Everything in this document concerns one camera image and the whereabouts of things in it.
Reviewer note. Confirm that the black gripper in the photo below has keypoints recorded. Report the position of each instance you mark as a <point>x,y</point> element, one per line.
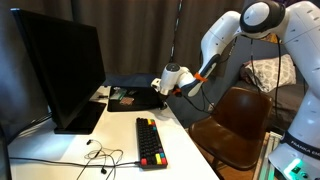
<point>163,98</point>

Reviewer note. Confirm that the black mouse pad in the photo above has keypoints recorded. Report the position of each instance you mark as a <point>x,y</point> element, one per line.
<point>143,101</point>

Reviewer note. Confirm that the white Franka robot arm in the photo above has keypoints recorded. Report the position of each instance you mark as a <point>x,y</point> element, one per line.
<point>300,33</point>

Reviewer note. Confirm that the small dark flat item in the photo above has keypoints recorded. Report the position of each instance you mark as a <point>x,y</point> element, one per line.
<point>132,92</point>

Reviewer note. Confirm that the pink patterned small card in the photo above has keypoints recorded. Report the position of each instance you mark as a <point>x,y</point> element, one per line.
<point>126,101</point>

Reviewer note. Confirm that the black keyboard with coloured keys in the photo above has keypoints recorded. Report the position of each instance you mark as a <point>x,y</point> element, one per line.
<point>148,143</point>

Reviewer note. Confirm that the green packet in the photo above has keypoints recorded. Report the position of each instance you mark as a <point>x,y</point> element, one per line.
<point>117,94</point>

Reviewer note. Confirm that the small black stick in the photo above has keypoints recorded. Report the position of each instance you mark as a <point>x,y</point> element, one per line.
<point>103,96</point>

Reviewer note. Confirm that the brown leather chair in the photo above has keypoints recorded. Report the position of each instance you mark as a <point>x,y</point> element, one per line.
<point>233,133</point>

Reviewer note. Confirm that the brown curtain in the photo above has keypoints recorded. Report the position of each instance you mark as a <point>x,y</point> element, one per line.
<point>193,20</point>
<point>133,36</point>

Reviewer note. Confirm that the black computer monitor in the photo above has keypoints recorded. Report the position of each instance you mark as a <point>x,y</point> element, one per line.
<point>66,66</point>

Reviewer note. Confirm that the patterned grey pillow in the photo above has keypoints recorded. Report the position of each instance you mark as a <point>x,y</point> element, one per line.
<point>266,75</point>

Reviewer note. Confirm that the grey bed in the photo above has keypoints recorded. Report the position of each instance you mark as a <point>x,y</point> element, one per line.
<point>286,100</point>

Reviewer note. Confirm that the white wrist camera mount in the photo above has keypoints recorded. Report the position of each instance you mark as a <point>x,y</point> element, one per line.
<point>156,85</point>

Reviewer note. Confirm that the white wall outlet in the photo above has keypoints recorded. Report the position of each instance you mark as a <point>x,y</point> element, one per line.
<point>211,106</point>

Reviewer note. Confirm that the light robot mount frame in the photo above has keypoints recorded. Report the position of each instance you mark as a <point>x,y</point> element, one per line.
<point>266,160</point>

